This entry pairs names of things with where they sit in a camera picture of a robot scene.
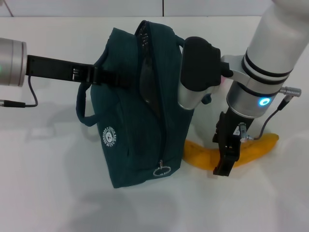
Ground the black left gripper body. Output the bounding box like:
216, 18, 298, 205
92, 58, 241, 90
26, 55, 97, 85

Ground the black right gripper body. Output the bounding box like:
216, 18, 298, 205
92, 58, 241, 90
212, 108, 254, 148

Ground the yellow banana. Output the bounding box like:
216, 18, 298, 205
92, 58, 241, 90
182, 132, 280, 171

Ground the dark teal insulated lunch bag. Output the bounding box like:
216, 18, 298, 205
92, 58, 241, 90
76, 20, 213, 189

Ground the dark right arm cable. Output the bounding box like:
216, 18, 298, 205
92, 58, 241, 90
239, 88, 302, 142

